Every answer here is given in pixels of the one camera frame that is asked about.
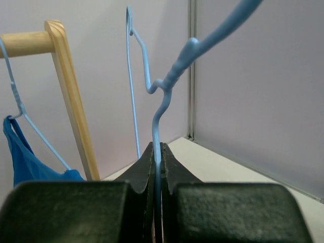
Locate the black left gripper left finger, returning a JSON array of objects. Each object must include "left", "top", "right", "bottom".
[{"left": 1, "top": 144, "right": 155, "bottom": 242}]

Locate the light blue hanger of black top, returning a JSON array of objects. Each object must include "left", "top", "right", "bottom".
[{"left": 126, "top": 0, "right": 262, "bottom": 242}]

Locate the wooden clothes rack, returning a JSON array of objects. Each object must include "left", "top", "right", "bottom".
[{"left": 1, "top": 20, "right": 100, "bottom": 180}]

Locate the blue tank top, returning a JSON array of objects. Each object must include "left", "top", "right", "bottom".
[{"left": 3, "top": 115, "right": 84, "bottom": 186}]

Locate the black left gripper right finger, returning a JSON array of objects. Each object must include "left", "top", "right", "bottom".
[{"left": 161, "top": 144, "right": 313, "bottom": 242}]

